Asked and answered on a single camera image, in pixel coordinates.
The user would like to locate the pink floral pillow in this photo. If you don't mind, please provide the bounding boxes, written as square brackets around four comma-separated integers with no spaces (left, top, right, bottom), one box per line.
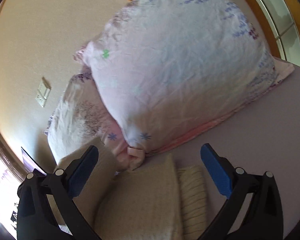
[47,70,145,170]
[75,0,294,153]

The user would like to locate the lavender bed sheet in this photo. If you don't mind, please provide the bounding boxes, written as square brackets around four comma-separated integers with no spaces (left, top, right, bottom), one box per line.
[140,57,300,240]

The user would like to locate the pink floral pillow right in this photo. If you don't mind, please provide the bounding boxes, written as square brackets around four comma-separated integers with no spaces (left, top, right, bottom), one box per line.
[75,0,294,153]

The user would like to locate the white wall switch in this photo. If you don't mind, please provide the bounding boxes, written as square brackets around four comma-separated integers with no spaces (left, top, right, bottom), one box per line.
[35,77,51,108]

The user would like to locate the pink floral pillow left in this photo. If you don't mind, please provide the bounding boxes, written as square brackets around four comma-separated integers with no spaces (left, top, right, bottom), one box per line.
[47,70,145,170]

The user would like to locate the beige cable-knit sweater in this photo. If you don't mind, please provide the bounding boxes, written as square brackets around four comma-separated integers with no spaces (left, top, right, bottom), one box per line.
[52,135,208,240]

